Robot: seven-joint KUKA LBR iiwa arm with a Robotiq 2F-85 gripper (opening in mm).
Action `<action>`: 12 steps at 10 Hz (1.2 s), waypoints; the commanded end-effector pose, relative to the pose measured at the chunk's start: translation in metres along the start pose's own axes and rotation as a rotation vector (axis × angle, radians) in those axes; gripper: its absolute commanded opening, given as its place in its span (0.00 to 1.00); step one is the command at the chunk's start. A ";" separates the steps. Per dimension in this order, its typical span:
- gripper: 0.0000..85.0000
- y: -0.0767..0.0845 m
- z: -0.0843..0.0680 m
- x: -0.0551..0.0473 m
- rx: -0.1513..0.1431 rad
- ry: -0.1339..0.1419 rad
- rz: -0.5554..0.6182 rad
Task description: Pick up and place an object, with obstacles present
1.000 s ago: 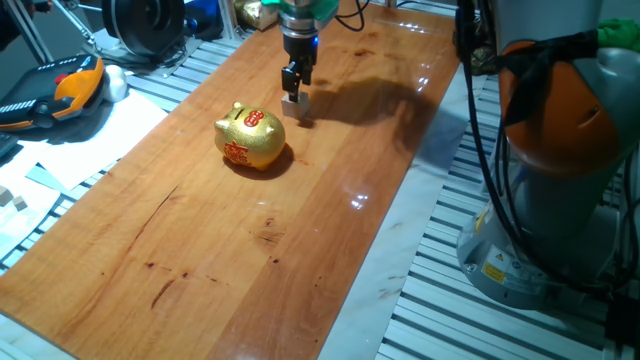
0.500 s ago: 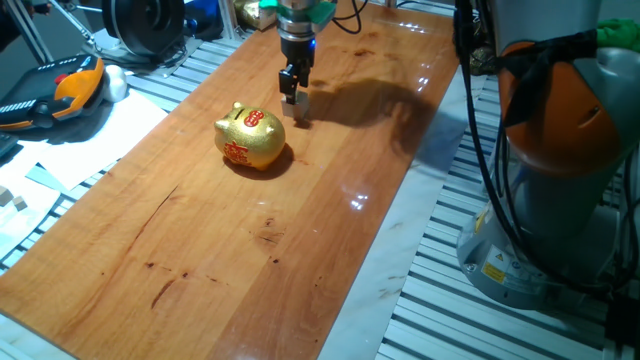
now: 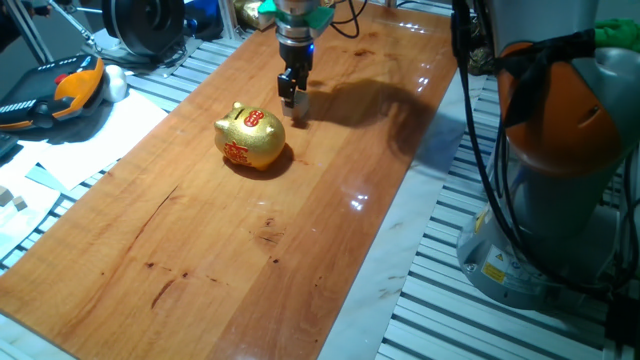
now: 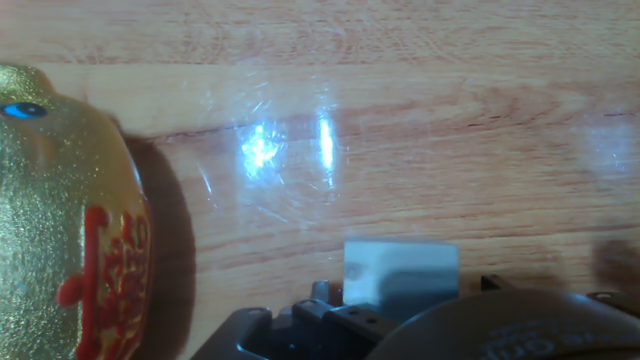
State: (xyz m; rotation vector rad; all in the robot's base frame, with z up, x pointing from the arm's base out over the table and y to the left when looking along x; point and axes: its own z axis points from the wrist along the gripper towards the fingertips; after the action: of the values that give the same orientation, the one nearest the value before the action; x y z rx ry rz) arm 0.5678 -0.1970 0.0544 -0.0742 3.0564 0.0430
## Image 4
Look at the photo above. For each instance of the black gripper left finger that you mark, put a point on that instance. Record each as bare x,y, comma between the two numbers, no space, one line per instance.
280,340

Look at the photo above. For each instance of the pale wooden cube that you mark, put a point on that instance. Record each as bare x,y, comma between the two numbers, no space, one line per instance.
400,275

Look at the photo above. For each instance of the golden piggy bank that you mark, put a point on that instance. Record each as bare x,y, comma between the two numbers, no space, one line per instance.
50,225

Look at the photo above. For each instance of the glossy wooden board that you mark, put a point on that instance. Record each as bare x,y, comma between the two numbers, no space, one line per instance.
400,125

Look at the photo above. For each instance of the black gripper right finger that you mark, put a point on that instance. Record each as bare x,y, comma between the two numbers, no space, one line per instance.
625,301

